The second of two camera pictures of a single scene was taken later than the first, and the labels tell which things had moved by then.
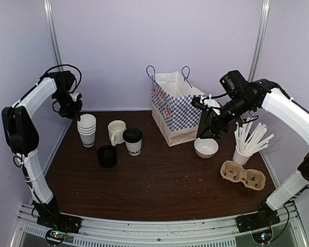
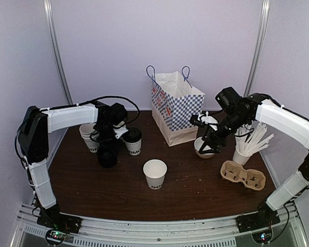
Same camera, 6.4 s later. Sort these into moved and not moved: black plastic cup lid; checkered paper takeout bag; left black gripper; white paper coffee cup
Moved: left black gripper
Not moved: black plastic cup lid; checkered paper takeout bag; white paper coffee cup
